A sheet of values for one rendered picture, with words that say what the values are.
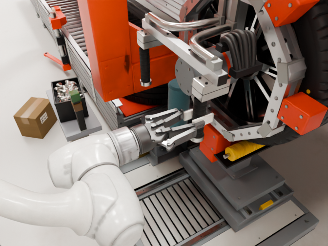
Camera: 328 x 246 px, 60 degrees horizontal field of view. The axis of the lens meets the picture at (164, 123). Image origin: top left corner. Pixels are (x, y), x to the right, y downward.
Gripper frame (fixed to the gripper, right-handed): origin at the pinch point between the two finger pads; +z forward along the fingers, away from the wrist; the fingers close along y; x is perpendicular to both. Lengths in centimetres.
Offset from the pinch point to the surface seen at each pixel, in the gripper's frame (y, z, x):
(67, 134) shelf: -55, -31, -38
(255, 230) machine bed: 11, 32, -75
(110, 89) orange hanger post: -60, -7, -24
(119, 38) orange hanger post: -60, 1, -1
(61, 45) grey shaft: -183, -5, -54
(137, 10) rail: -214, 79, -49
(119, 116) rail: -70, 0, -51
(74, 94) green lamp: -53, -24, -17
